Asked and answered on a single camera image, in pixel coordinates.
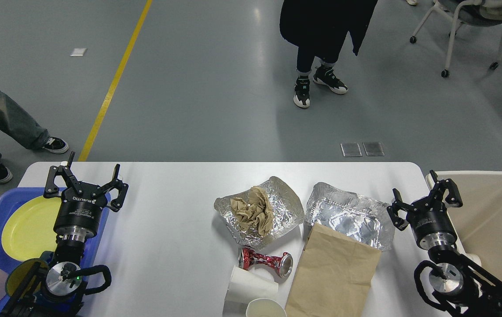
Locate dark blue HOME mug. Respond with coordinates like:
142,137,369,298
5,251,54,308

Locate white office chair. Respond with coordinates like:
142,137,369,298
410,0,502,78

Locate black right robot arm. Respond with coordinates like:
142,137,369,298
386,170,502,317

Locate white paper on floor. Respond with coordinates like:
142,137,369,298
70,48,87,57

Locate brown paper bag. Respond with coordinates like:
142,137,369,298
285,223,381,317

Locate crushed red can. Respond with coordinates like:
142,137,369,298
238,247,294,278

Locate left floor socket plate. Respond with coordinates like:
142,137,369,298
341,142,363,157

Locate beige plastic bin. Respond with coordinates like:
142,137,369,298
436,171,502,281

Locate crumpled brown paper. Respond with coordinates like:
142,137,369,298
230,185,274,237

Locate floor socket plate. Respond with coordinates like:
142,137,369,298
341,142,363,157
362,142,385,156

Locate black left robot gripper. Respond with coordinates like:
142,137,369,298
43,151,129,243

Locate foil tray with paper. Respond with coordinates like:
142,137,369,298
214,177,304,250

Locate white paper cup lying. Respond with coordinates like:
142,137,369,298
224,265,279,304

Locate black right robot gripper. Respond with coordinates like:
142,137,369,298
386,170,463,251

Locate yellow plastic plate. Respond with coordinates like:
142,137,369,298
1,196,61,262

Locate blue plastic tray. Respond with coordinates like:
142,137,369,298
0,187,112,312

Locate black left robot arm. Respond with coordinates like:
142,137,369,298
0,152,129,317

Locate empty foil tray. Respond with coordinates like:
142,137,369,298
305,182,396,251

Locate right floor socket plate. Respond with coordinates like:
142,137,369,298
362,142,385,156

